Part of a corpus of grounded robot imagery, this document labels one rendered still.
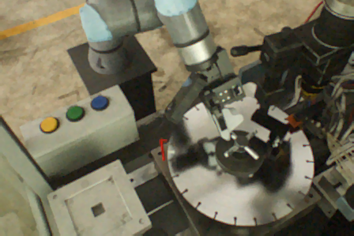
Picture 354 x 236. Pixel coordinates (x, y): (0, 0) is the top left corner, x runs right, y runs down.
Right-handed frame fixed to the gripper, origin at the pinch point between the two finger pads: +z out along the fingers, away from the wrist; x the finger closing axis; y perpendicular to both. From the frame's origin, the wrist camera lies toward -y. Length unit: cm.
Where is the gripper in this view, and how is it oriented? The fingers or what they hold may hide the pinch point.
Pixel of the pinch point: (224, 136)
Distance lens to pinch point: 82.7
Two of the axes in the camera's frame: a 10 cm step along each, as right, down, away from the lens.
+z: 3.9, 8.0, 4.5
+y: 8.8, -4.7, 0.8
